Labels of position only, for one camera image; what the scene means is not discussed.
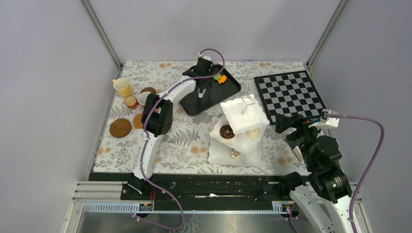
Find large brown saucer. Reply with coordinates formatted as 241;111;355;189
109;118;132;138

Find white cup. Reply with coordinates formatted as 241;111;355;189
137;91;152;105

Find pink strawberry cake slice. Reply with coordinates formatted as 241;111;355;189
229;149;242;159

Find chocolate sprinkle donut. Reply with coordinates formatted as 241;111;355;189
219;124;235;139

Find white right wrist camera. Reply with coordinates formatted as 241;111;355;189
309;109;339;130

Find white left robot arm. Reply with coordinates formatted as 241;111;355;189
133;55;213;180

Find black and grey chessboard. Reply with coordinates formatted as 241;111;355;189
254;70;326;125

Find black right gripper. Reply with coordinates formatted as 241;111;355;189
274;112;326;168

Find green macaron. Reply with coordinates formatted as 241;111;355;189
213;74;222;81

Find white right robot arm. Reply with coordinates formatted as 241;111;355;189
275;110;359;233

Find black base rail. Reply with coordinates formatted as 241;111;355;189
89;172;293;211

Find black serving tray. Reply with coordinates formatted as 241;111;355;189
179;69;241;116

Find cream round mousse cake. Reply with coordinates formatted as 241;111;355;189
246;128;261;139

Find white three-tier dessert stand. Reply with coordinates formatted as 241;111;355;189
208;94;269;167

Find dark brown saucer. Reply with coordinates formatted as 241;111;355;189
140;87;157;94

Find silver serving tongs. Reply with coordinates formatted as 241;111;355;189
198;87;207;99

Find orange fish pastry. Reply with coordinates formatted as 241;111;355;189
218;75;227;84

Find small tan saucer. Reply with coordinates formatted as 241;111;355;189
133;113;143;129

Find yellow cup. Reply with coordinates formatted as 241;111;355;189
112;78;133;99

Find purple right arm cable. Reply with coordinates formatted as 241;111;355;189
322;114;386;233

